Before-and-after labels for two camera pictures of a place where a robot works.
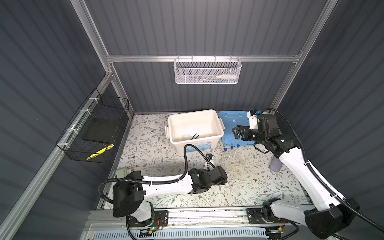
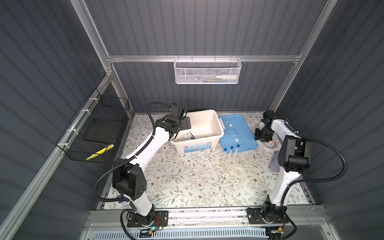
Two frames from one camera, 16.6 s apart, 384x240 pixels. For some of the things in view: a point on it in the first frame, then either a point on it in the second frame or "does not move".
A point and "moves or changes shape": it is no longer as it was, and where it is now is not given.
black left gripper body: (201, 172) to (184, 125)
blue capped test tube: (231, 148) does not move
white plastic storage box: (203, 128) does not move
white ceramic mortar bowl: (186, 137) does not move
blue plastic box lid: (230, 119) moves or changes shape
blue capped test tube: (225, 150) does not move
